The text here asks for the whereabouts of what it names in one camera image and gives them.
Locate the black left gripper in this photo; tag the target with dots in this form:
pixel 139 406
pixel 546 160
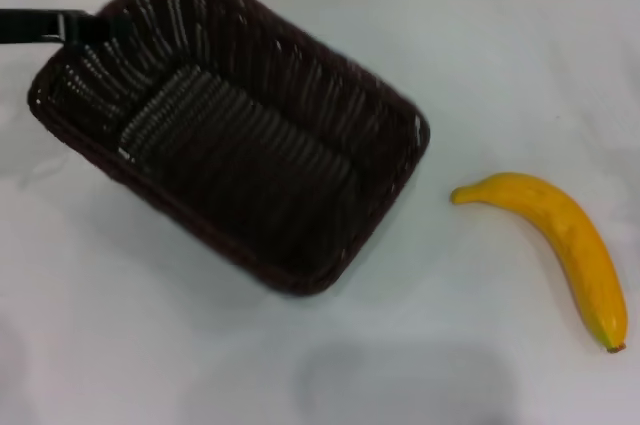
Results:
pixel 27 26

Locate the dark brown woven basket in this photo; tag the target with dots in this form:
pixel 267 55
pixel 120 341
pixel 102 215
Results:
pixel 240 170

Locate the yellow banana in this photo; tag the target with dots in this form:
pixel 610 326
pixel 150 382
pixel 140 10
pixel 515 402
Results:
pixel 575 235

